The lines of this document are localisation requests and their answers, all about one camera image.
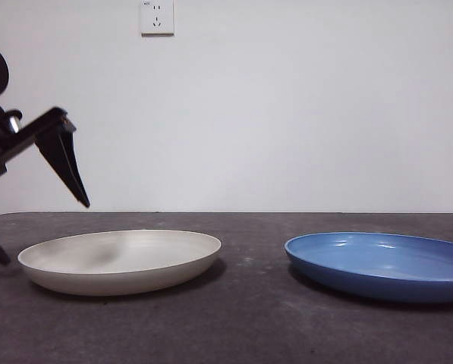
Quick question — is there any white round plate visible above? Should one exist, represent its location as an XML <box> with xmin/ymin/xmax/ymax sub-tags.
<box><xmin>17</xmin><ymin>229</ymin><xmax>222</xmax><ymax>297</ymax></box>

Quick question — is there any blue round plate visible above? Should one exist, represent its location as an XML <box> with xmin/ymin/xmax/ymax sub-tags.
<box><xmin>284</xmin><ymin>231</ymin><xmax>453</xmax><ymax>304</ymax></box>

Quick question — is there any pale grey camera box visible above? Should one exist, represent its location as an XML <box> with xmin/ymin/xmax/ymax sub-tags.
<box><xmin>6</xmin><ymin>112</ymin><xmax>21</xmax><ymax>134</ymax></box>

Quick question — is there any white wall socket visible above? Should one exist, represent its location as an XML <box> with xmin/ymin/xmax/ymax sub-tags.
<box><xmin>140</xmin><ymin>0</ymin><xmax>175</xmax><ymax>38</ymax></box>

